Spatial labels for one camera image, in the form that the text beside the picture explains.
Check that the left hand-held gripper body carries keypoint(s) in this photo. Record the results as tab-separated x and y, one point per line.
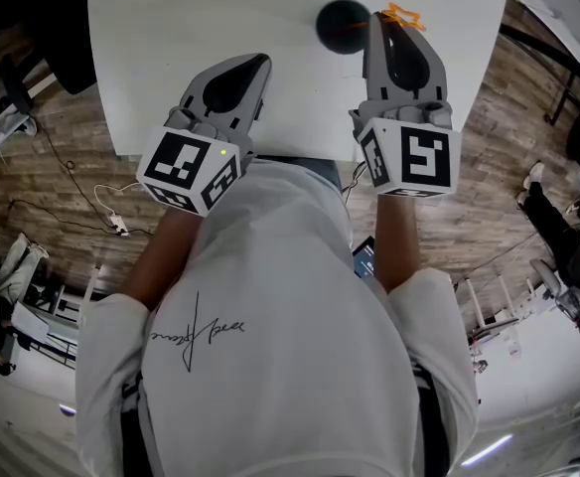
198	159

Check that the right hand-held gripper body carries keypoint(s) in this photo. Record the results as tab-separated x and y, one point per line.
409	152

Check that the orange star stick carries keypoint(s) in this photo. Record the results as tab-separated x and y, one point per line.
405	17

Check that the dark round cup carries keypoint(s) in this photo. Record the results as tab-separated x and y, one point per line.
342	25

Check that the person's right forearm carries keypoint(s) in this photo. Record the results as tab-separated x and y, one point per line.
398	241

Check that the person's left forearm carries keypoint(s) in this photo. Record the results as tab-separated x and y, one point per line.
163	261

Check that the white power strip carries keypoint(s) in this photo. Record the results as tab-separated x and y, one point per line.
119	225

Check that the black smartphone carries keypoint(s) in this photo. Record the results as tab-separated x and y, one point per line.
364	259

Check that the black office chair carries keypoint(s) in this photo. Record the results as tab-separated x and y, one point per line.
17	87

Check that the person's white shirt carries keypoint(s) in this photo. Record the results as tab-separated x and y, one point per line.
280	346

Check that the grey office chair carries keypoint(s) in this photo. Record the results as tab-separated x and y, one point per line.
565	291

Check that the white desk frame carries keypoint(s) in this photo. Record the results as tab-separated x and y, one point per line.
488	316

